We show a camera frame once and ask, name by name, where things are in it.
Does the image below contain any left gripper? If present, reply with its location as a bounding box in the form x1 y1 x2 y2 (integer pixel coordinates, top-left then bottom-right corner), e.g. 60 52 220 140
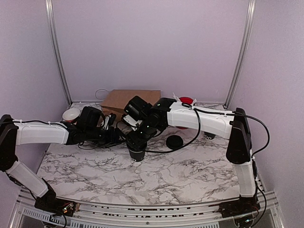
85 126 126 148

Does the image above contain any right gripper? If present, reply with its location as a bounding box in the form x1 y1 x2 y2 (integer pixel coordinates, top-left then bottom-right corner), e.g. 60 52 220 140
125 120 159 151

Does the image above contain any black paper coffee cup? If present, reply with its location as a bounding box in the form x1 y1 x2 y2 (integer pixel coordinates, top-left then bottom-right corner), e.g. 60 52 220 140
128 147 146 162

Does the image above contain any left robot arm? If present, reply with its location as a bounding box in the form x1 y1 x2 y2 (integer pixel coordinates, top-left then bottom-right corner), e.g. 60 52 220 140
0 106 123 215

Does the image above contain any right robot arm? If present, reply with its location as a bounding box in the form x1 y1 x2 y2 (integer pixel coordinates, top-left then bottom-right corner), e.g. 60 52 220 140
124 95 260 218

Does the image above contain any brown paper bag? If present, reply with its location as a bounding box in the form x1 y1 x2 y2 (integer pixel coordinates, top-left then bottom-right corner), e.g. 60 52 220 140
100 89 161 114

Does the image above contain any orange white bowl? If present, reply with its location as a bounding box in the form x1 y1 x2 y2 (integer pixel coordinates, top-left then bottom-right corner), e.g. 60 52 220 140
62 108 80 122

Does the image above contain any red cylindrical holder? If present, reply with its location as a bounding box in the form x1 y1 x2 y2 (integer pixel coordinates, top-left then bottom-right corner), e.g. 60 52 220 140
177 96 194 130

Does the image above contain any stacked black paper cup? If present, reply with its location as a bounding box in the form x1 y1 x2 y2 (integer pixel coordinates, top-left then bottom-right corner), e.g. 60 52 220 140
204 132 216 140

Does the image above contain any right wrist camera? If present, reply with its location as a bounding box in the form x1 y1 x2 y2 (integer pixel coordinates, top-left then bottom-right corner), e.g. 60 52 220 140
122 114 142 131

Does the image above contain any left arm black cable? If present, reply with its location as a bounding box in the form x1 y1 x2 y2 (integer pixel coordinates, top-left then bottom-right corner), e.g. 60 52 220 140
77 140 122 150

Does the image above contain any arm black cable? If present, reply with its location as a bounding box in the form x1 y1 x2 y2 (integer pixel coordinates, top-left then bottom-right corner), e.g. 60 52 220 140
77 140 122 150
116 105 270 155

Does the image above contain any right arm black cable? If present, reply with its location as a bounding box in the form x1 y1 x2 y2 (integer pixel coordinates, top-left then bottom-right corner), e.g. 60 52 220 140
116 105 270 155

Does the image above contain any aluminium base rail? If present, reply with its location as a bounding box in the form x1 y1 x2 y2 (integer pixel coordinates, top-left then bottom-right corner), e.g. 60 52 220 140
8 189 285 228

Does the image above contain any right aluminium frame post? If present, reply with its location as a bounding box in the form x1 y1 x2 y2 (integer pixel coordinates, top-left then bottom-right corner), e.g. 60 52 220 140
224 0 257 108

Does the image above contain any aluminium frame post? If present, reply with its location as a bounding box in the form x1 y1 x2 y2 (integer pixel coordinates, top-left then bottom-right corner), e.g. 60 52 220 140
45 0 73 106
224 0 257 108

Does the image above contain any left aluminium frame post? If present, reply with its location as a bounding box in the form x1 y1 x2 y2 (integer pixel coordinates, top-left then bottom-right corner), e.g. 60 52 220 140
45 0 73 106

